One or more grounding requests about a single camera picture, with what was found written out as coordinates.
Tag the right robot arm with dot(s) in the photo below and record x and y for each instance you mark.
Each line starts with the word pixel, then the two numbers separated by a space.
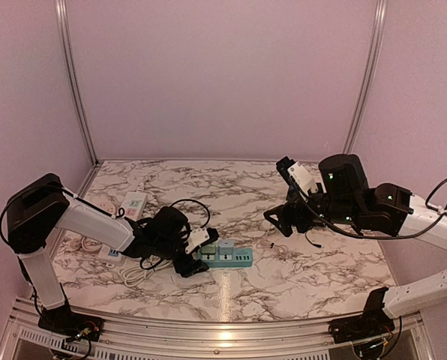
pixel 345 203

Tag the white multicolour power strip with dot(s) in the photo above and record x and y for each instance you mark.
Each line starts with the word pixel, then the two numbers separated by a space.
pixel 118 229

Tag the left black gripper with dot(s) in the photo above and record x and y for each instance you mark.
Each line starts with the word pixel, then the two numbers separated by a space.
pixel 190 267

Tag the light blue usb charger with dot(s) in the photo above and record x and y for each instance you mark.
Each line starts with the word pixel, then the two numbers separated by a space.
pixel 226 247

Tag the front aluminium rail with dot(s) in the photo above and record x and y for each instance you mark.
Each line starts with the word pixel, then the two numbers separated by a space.
pixel 134 337

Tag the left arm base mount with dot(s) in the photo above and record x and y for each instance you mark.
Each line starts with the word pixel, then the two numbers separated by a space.
pixel 71 324

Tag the aluminium frame post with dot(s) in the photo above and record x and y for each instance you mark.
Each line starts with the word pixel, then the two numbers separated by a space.
pixel 61 10
pixel 370 68

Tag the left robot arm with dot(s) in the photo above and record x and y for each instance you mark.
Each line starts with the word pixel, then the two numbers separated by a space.
pixel 32 215

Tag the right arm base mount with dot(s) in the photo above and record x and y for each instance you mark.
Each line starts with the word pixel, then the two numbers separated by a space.
pixel 356 328

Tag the green usb charger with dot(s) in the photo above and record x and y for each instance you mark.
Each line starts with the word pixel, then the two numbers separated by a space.
pixel 208 251

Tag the right aluminium frame post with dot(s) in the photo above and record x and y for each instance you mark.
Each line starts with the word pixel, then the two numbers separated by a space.
pixel 370 68

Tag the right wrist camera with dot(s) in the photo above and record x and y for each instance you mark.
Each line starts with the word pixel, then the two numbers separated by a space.
pixel 296 176

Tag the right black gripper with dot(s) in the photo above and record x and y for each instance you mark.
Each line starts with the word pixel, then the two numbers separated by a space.
pixel 284 211

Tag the teal power strip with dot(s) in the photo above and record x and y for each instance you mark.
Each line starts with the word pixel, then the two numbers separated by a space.
pixel 240 258

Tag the pink round socket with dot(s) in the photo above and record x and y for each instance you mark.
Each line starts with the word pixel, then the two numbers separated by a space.
pixel 107 206

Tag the left aluminium frame post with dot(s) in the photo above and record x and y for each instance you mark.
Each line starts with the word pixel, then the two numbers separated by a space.
pixel 61 10

